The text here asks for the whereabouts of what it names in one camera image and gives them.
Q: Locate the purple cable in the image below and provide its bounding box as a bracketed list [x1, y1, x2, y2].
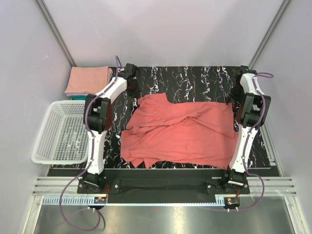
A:
[59, 55, 122, 231]
[226, 72, 273, 212]

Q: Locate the red t shirt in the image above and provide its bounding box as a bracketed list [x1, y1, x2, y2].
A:
[120, 93, 238, 169]

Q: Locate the folded lilac t shirt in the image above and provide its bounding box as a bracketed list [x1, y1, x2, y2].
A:
[66, 93, 88, 97]

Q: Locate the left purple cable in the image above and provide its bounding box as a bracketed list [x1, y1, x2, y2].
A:
[59, 55, 122, 231]

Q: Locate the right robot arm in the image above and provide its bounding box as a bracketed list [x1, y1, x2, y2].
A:
[220, 65, 273, 194]

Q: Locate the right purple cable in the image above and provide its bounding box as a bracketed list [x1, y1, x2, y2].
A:
[226, 72, 273, 212]

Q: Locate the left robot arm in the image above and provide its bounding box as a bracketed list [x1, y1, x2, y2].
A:
[79, 63, 141, 193]

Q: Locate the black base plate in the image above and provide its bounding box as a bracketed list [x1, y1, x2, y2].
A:
[78, 169, 250, 199]

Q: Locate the white plastic basket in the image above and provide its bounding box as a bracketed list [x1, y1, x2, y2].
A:
[31, 100, 88, 165]

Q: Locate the folded pink t shirt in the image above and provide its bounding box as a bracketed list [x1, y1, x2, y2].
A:
[64, 66, 113, 96]

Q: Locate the white slotted cable duct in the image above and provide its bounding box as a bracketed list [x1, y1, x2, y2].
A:
[43, 195, 226, 206]

